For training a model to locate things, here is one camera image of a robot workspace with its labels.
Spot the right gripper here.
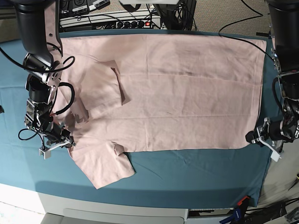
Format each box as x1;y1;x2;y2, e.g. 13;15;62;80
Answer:
41;122;76;149

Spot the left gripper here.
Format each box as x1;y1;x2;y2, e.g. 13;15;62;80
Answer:
245;118;299;149

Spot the pink T-shirt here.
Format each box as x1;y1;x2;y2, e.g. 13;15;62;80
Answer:
44;0;267;190

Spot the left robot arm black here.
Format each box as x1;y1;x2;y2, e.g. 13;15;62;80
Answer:
246;0;299;146

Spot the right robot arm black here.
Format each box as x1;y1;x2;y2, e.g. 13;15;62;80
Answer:
13;0;75;152

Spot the teal table cloth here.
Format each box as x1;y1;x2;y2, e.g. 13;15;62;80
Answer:
0;31;278;208

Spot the white cabinet under table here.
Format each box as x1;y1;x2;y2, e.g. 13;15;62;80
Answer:
38;193;187;224

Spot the orange blue clamp bottom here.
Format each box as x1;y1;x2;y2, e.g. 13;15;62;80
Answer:
219;196;251;224

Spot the black power strip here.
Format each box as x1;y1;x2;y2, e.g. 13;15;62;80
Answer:
116;20;161;29

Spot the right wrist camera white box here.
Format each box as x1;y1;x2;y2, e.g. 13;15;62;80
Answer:
38;142;72;159

